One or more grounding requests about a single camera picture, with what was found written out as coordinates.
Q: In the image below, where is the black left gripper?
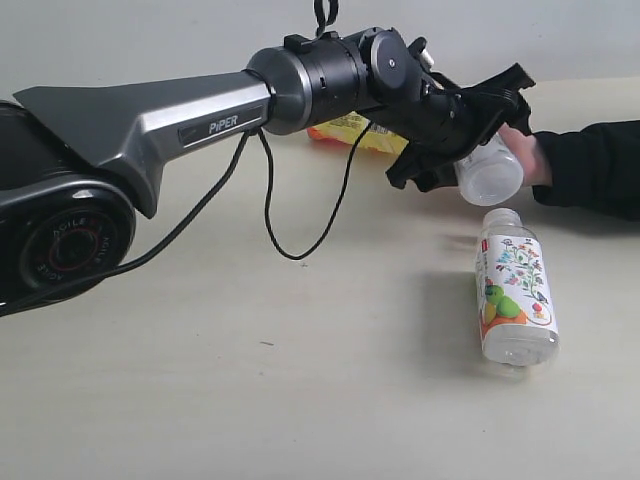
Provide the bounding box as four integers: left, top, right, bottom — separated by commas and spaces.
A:
367, 63, 536, 193

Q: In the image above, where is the green label bottle white cap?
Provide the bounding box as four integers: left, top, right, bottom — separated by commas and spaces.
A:
454, 133, 524, 207

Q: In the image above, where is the yellow label bottle red cap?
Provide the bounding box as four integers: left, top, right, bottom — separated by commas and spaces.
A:
306, 112, 408, 155

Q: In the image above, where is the floral label clear bottle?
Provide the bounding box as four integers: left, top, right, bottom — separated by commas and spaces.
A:
475, 208, 560, 369

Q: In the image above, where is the black sleeved forearm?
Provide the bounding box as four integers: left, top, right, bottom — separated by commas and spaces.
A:
532, 120, 639, 222

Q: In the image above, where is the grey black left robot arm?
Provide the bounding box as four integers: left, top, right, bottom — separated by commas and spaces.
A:
1, 27, 534, 315

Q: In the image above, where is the open human hand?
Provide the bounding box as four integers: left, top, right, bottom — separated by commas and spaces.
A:
499, 124, 552, 187

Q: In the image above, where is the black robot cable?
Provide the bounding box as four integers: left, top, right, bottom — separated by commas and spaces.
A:
0, 0, 374, 316

